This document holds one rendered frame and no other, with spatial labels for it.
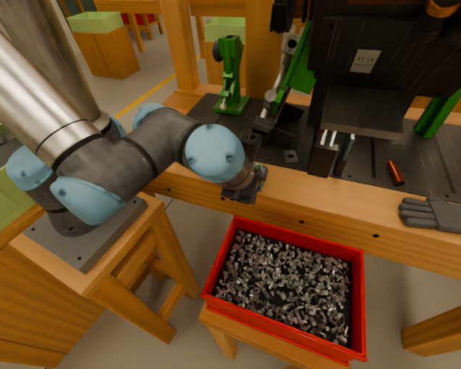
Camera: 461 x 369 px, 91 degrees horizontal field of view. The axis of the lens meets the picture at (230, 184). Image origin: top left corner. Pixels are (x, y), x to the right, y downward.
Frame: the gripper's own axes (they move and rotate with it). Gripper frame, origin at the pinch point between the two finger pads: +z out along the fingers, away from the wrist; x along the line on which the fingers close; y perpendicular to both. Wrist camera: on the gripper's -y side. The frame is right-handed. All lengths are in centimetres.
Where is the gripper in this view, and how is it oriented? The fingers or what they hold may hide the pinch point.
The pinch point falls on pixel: (253, 179)
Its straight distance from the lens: 64.0
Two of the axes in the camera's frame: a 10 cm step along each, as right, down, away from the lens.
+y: -2.6, 9.6, -0.9
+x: 9.3, 2.3, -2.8
